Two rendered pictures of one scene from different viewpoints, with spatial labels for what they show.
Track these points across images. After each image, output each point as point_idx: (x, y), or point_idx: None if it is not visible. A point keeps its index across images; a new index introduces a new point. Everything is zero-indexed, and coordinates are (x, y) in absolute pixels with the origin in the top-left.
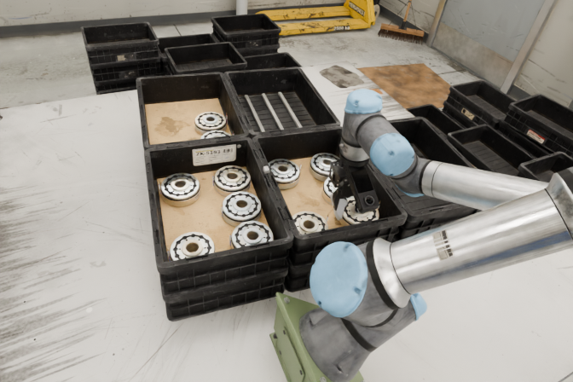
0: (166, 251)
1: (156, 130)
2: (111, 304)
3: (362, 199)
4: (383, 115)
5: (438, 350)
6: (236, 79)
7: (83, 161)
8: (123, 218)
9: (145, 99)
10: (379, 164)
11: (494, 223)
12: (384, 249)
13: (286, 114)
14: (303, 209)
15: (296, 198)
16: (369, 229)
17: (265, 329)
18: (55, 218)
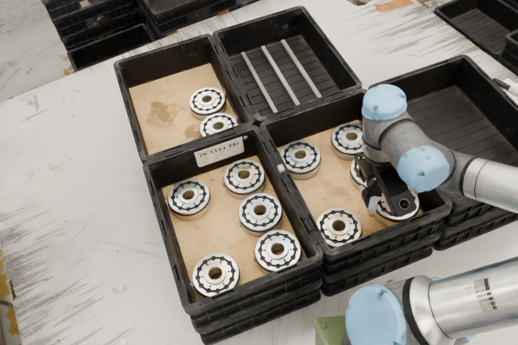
0: (189, 277)
1: (148, 123)
2: (142, 333)
3: (396, 203)
4: (408, 117)
5: (501, 343)
6: (228, 38)
7: (76, 166)
8: (134, 231)
9: (128, 82)
10: (409, 184)
11: None
12: (422, 295)
13: (295, 71)
14: (330, 202)
15: (320, 188)
16: (408, 229)
17: (307, 342)
18: (65, 242)
